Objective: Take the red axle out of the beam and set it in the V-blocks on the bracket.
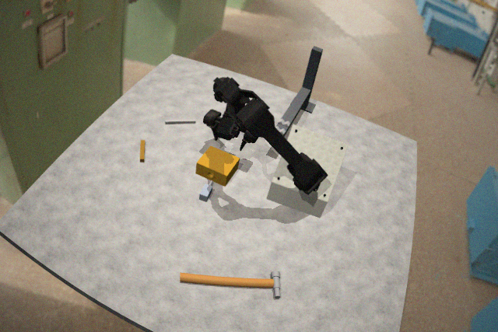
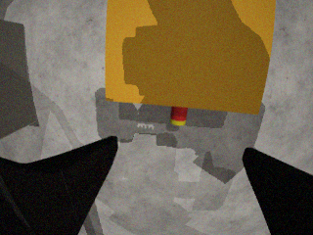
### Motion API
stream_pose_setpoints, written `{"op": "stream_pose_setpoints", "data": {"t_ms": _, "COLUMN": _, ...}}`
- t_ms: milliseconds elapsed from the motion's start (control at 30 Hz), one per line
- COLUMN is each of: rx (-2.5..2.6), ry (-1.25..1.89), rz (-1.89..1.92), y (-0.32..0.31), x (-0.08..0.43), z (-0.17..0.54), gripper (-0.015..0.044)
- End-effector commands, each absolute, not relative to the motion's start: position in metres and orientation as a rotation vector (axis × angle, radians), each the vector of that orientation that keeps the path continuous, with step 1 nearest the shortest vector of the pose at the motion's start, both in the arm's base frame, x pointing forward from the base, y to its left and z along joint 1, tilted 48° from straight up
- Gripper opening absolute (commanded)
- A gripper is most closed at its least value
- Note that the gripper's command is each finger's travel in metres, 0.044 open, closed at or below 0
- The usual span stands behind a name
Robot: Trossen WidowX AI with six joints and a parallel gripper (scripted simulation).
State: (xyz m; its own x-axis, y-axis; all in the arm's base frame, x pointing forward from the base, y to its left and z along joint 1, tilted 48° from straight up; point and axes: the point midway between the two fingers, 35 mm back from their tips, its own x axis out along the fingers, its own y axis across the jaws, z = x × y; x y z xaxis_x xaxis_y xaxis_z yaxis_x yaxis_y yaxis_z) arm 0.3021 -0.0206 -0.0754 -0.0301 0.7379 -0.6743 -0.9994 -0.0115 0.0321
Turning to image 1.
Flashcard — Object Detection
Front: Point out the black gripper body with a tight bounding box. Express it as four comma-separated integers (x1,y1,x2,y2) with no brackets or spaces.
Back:
203,108,259,143

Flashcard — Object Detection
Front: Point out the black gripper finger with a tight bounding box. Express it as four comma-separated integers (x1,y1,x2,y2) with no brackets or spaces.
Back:
207,123,219,141
240,138,251,151

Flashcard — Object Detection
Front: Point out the orange rectangular bar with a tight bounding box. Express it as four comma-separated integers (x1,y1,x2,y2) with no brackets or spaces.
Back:
140,140,145,163

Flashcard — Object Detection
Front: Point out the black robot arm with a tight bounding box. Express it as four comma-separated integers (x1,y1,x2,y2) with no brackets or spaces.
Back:
213,77,327,195

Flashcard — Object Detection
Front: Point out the hammer with orange handle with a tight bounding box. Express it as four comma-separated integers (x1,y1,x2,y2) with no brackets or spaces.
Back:
180,271,281,299

